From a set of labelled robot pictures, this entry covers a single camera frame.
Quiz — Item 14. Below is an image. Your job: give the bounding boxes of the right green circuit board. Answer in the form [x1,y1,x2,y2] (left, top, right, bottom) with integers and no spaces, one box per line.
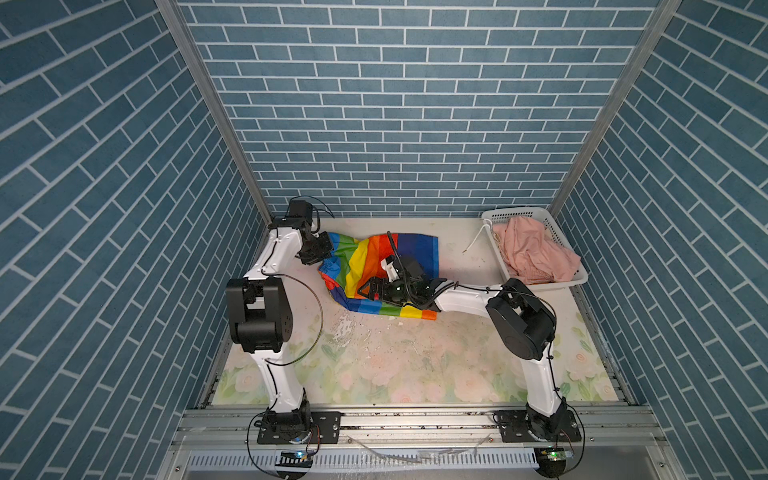
[534,448,568,470]

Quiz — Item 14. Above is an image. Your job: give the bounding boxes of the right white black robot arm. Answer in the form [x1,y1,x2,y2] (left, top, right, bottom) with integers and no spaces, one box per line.
[358,256,568,441]

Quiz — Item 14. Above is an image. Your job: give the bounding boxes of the green circuit board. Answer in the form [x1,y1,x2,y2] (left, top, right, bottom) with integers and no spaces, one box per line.
[275,451,314,470]
[534,448,568,470]

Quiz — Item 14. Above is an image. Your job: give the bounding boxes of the white plastic laundry basket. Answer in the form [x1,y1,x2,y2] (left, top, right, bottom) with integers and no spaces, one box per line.
[480,207,589,292]

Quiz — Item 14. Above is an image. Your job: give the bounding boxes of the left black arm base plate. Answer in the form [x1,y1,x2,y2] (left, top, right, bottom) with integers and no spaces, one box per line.
[256,410,342,445]

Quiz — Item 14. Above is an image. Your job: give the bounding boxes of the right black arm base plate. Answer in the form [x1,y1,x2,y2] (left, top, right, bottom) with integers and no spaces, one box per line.
[492,407,583,443]

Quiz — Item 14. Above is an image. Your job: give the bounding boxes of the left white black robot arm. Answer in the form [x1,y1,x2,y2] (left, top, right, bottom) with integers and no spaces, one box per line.
[225,196,332,443]

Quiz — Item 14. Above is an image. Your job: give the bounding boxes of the rainbow striped shorts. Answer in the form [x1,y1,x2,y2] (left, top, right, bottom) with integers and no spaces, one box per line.
[318,232,439,321]

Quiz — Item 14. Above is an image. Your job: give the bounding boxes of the pink folded shorts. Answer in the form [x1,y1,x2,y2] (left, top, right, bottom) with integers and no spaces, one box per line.
[492,216,581,285]

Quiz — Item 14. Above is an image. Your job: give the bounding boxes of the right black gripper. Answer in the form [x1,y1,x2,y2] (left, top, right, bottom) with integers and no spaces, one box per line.
[356,275,416,307]

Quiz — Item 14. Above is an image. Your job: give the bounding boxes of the left green circuit board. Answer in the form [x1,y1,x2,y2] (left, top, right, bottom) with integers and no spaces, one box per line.
[275,451,314,470]

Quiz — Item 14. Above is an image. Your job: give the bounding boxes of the aluminium mounting rail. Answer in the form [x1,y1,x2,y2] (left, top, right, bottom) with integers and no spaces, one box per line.
[159,404,683,479]

